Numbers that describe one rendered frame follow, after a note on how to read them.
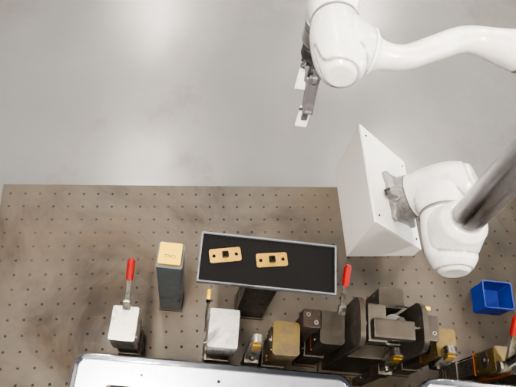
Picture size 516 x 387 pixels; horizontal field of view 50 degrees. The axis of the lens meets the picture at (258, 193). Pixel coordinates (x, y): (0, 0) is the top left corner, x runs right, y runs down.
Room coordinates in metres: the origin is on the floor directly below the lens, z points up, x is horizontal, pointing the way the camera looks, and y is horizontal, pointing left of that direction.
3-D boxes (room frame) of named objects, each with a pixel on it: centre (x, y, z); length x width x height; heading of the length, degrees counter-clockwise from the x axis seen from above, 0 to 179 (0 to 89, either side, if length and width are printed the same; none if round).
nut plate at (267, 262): (0.53, -0.09, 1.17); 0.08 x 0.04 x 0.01; 110
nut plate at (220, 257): (0.51, 0.04, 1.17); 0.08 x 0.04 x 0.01; 113
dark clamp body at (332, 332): (0.44, -0.29, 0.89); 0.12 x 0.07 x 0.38; 11
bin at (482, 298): (0.79, -0.90, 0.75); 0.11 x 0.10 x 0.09; 101
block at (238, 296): (0.52, -0.08, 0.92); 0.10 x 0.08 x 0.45; 101
